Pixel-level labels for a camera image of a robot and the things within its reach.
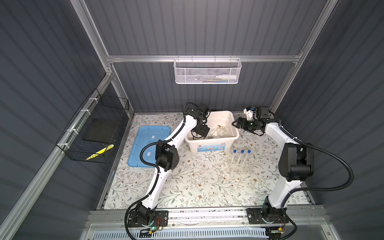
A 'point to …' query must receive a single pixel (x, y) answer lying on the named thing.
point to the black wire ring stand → (196, 134)
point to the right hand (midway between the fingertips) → (239, 125)
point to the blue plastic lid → (145, 135)
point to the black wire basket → (91, 134)
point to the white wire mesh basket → (207, 71)
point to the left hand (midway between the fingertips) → (198, 130)
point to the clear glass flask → (221, 132)
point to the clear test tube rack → (240, 166)
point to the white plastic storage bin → (213, 144)
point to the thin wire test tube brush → (219, 126)
